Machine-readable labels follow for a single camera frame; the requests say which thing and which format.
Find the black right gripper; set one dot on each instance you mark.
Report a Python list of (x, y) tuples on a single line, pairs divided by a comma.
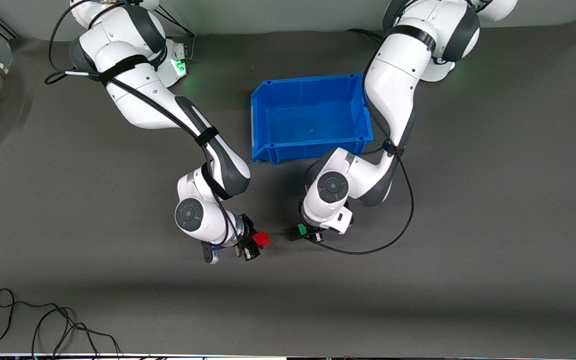
[(247, 236)]

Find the small red cube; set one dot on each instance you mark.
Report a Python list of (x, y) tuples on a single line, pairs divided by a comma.
[(262, 239)]

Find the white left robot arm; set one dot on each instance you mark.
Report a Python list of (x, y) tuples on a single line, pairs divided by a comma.
[(398, 80)]

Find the small black cube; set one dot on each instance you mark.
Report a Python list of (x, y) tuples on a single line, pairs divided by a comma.
[(291, 235)]

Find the small green cube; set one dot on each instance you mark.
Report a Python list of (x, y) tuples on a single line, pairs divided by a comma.
[(302, 229)]

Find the blue plastic storage bin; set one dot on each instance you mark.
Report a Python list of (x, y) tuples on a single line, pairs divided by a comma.
[(313, 125)]

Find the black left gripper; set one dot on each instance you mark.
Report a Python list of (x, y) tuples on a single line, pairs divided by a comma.
[(312, 231)]

